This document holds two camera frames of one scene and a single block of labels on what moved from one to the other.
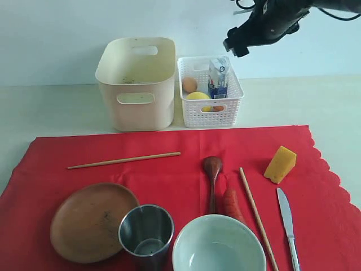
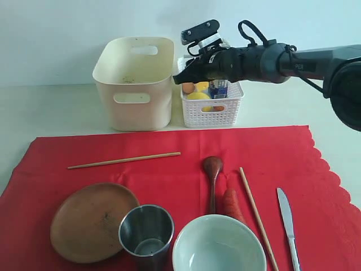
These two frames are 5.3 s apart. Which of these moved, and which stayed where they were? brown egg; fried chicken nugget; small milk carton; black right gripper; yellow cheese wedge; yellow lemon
Moved: yellow cheese wedge; black right gripper
Stayed: fried chicken nugget; yellow lemon; small milk carton; brown egg
